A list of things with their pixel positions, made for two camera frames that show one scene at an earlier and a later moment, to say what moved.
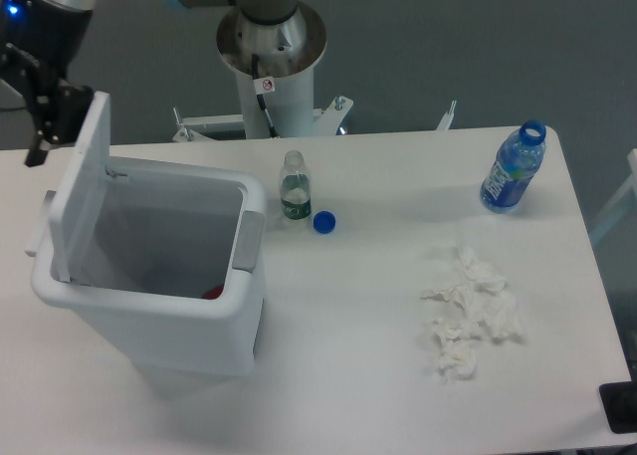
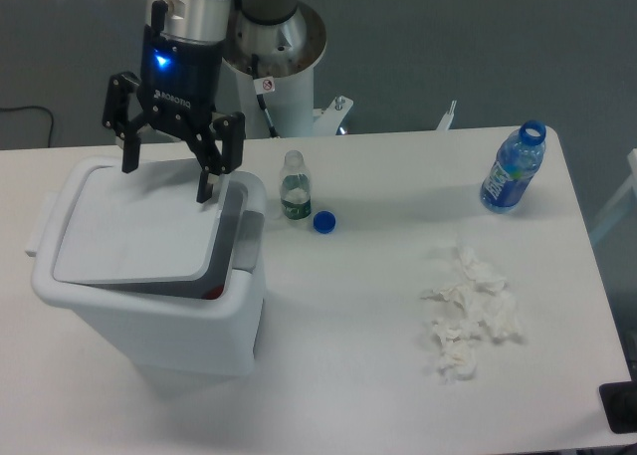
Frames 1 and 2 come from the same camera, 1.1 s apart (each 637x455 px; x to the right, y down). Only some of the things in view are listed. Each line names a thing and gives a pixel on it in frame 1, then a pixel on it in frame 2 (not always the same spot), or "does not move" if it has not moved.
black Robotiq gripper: (54, 30) to (180, 77)
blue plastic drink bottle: (513, 167) does not move
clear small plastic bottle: (296, 187) does not move
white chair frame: (629, 189) does not move
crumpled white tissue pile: (478, 307) does not move
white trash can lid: (83, 184) to (114, 225)
